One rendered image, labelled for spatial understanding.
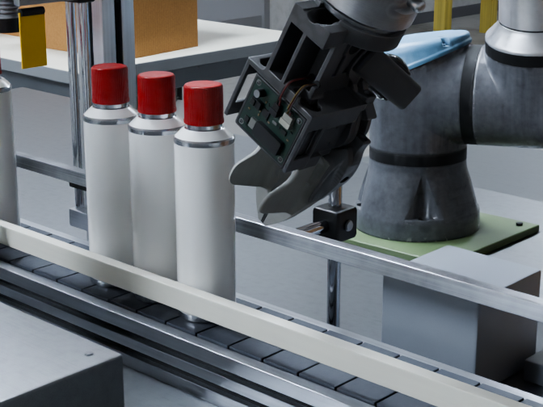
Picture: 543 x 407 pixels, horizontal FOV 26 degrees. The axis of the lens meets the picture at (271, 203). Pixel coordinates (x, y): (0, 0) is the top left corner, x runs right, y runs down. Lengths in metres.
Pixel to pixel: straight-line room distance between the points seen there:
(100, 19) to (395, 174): 0.38
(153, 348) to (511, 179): 0.78
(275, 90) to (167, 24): 2.17
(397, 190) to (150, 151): 0.43
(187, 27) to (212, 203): 2.09
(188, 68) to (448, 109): 1.76
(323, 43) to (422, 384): 0.25
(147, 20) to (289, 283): 1.76
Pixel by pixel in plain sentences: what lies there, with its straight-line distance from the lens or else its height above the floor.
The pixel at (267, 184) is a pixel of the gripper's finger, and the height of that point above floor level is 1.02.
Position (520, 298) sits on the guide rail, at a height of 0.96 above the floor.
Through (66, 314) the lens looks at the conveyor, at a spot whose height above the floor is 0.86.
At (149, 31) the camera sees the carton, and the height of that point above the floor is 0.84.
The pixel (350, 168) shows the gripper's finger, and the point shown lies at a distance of 0.89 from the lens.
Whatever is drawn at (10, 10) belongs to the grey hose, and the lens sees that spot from 1.36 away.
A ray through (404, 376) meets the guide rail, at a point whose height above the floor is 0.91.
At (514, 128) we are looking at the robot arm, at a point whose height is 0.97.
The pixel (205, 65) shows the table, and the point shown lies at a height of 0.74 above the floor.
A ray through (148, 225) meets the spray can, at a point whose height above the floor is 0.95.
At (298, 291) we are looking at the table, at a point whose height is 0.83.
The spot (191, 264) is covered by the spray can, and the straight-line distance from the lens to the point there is 1.01.
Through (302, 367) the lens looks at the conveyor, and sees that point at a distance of 0.94.
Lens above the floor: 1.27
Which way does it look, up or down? 17 degrees down
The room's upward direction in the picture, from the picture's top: straight up
